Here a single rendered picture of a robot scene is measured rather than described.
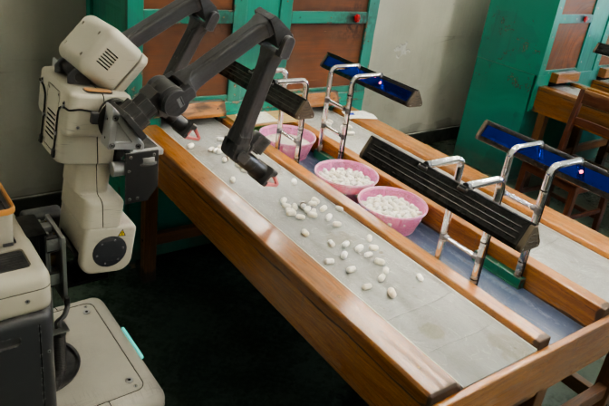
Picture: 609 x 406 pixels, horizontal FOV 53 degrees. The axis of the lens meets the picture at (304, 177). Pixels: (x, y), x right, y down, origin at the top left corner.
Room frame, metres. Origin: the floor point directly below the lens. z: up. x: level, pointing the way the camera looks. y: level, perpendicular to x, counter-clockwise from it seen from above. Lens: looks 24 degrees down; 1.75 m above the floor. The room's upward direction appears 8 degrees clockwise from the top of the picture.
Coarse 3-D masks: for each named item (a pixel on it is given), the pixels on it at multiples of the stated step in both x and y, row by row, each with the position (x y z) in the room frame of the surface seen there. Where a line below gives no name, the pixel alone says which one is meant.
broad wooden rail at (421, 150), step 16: (336, 112) 3.15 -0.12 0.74; (368, 128) 2.94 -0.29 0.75; (384, 128) 2.94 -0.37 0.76; (400, 144) 2.76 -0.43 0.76; (416, 144) 2.76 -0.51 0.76; (464, 176) 2.45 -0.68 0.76; (480, 176) 2.47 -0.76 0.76; (512, 192) 2.34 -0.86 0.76; (528, 208) 2.20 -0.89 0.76; (544, 208) 2.22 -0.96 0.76; (544, 224) 2.12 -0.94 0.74; (560, 224) 2.10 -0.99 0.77; (576, 224) 2.12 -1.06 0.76; (576, 240) 2.01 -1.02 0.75; (592, 240) 2.00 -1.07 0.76; (608, 240) 2.01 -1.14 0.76; (608, 256) 1.91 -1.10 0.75
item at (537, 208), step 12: (528, 144) 1.92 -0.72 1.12; (540, 144) 1.96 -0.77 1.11; (504, 168) 1.87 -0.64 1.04; (552, 168) 1.76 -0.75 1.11; (504, 180) 1.87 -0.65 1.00; (552, 180) 1.75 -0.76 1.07; (504, 192) 1.86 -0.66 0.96; (540, 192) 1.76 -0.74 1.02; (528, 204) 1.79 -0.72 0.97; (540, 204) 1.75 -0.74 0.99; (540, 216) 1.75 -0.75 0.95; (528, 252) 1.75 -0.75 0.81; (492, 264) 1.83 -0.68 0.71; (504, 276) 1.78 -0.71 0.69; (516, 276) 1.75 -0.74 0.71; (516, 288) 1.74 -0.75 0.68
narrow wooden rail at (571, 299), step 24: (336, 144) 2.62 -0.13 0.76; (432, 216) 2.09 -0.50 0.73; (456, 216) 2.04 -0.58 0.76; (456, 240) 1.99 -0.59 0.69; (504, 264) 1.82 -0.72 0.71; (528, 264) 1.76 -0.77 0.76; (528, 288) 1.74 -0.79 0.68; (552, 288) 1.68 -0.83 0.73; (576, 288) 1.65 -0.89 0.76; (576, 312) 1.60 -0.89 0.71; (600, 312) 1.55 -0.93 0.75
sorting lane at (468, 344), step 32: (224, 128) 2.69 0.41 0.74; (256, 192) 2.06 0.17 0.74; (288, 192) 2.10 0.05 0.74; (288, 224) 1.85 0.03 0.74; (320, 224) 1.88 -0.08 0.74; (352, 224) 1.91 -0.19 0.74; (320, 256) 1.67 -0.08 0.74; (352, 256) 1.69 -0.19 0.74; (384, 256) 1.72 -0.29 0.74; (352, 288) 1.51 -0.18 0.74; (384, 288) 1.54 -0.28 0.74; (416, 288) 1.56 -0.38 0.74; (448, 288) 1.58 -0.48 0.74; (416, 320) 1.40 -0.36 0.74; (448, 320) 1.42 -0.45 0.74; (480, 320) 1.44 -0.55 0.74; (448, 352) 1.28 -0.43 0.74; (480, 352) 1.30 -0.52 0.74; (512, 352) 1.32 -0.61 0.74
